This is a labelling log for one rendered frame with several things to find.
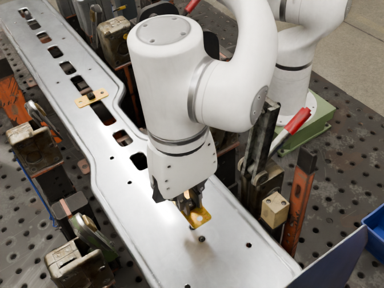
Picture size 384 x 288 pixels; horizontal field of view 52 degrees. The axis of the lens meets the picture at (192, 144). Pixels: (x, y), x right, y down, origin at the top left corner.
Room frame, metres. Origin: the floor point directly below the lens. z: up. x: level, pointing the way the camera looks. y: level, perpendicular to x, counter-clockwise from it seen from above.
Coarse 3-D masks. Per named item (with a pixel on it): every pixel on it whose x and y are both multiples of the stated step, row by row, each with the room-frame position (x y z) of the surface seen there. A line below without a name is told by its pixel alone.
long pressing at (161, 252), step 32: (32, 0) 1.38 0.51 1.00; (32, 32) 1.16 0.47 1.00; (64, 32) 1.13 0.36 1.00; (32, 64) 0.97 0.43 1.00; (96, 64) 0.94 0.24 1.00; (64, 96) 0.81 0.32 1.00; (96, 128) 0.68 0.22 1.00; (128, 128) 0.66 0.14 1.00; (96, 160) 0.58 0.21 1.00; (128, 160) 0.56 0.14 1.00; (96, 192) 0.49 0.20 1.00; (128, 192) 0.48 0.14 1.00; (224, 192) 0.45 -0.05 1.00; (128, 224) 0.40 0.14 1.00; (160, 224) 0.40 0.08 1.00; (224, 224) 0.38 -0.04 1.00; (256, 224) 0.37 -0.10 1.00; (160, 256) 0.33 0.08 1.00; (192, 256) 0.33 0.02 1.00; (224, 256) 0.32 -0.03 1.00; (256, 256) 0.31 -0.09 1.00; (288, 256) 0.30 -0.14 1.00
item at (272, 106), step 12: (264, 108) 0.46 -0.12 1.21; (276, 108) 0.45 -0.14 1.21; (264, 120) 0.46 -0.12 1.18; (276, 120) 0.45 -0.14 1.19; (252, 132) 0.46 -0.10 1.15; (264, 132) 0.44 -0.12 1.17; (252, 144) 0.46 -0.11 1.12; (264, 144) 0.44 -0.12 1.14; (252, 156) 0.46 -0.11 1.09; (264, 156) 0.44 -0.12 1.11; (264, 168) 0.44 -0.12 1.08; (252, 180) 0.43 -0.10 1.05
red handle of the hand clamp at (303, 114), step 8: (304, 112) 0.50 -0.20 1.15; (296, 120) 0.49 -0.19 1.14; (304, 120) 0.49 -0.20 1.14; (288, 128) 0.49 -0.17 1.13; (296, 128) 0.49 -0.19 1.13; (280, 136) 0.48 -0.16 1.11; (288, 136) 0.48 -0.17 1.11; (272, 144) 0.48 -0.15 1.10; (280, 144) 0.47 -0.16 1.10; (272, 152) 0.46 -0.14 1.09; (248, 168) 0.45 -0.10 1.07
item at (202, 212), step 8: (184, 192) 0.41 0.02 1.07; (192, 200) 0.39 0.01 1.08; (192, 208) 0.37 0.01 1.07; (200, 208) 0.38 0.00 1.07; (184, 216) 0.36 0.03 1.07; (192, 216) 0.36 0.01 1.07; (200, 216) 0.36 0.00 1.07; (208, 216) 0.36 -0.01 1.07; (192, 224) 0.35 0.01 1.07; (200, 224) 0.34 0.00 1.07
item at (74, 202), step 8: (80, 192) 0.50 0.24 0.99; (64, 200) 0.48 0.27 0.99; (72, 200) 0.48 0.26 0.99; (80, 200) 0.48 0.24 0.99; (56, 208) 0.47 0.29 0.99; (64, 208) 0.46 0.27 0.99; (72, 208) 0.46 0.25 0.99; (80, 208) 0.46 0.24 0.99; (88, 208) 0.47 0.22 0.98; (56, 216) 0.45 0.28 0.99; (64, 216) 0.44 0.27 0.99; (72, 216) 0.45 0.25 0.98; (88, 216) 0.46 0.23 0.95; (64, 224) 0.44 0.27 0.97; (96, 224) 0.47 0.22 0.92; (64, 232) 0.46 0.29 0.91; (72, 232) 0.44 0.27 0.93; (112, 264) 0.46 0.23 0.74; (120, 264) 0.48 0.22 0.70
